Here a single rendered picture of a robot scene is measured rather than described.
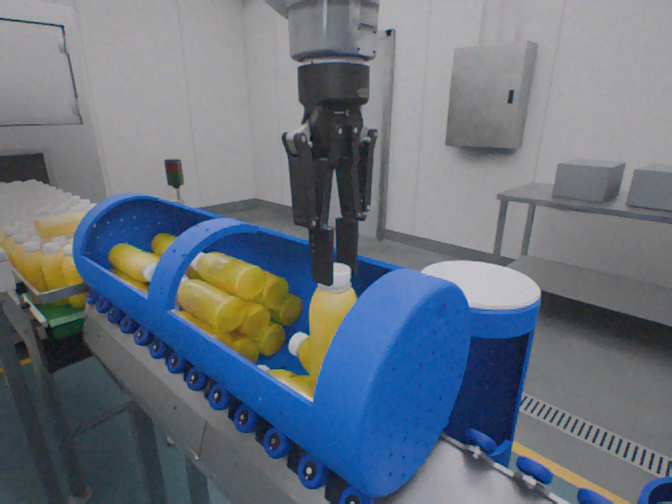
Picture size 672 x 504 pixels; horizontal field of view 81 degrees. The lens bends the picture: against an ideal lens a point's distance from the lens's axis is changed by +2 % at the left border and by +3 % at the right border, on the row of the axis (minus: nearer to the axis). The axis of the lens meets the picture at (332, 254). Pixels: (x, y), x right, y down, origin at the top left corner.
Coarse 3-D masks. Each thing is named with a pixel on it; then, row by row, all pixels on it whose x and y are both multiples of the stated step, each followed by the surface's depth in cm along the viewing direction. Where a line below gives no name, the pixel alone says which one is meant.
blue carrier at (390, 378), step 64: (192, 256) 66; (256, 256) 91; (384, 320) 42; (448, 320) 51; (256, 384) 50; (320, 384) 43; (384, 384) 41; (448, 384) 57; (320, 448) 45; (384, 448) 45
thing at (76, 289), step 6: (84, 282) 110; (60, 288) 106; (66, 288) 107; (72, 288) 108; (78, 288) 109; (84, 288) 110; (90, 288) 112; (42, 294) 103; (48, 294) 104; (54, 294) 105; (60, 294) 106; (66, 294) 107; (72, 294) 108; (78, 294) 110; (42, 300) 104; (48, 300) 104; (54, 300) 106
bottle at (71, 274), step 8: (64, 256) 109; (64, 264) 108; (72, 264) 108; (64, 272) 109; (72, 272) 109; (72, 280) 109; (80, 280) 110; (72, 296) 111; (80, 296) 111; (72, 304) 112; (80, 304) 112
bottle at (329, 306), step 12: (324, 288) 47; (336, 288) 47; (348, 288) 47; (312, 300) 48; (324, 300) 47; (336, 300) 47; (348, 300) 47; (312, 312) 48; (324, 312) 47; (336, 312) 46; (312, 324) 48; (324, 324) 47; (336, 324) 47; (312, 336) 49; (324, 336) 48; (312, 348) 50; (324, 348) 48; (312, 360) 50; (312, 372) 51; (312, 384) 52
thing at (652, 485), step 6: (654, 480) 92; (660, 480) 92; (666, 480) 92; (648, 486) 90; (654, 486) 90; (660, 486) 91; (666, 486) 92; (642, 492) 89; (648, 492) 89; (654, 492) 91; (660, 492) 92; (666, 492) 92; (642, 498) 87; (648, 498) 88; (654, 498) 92; (660, 498) 93; (666, 498) 93
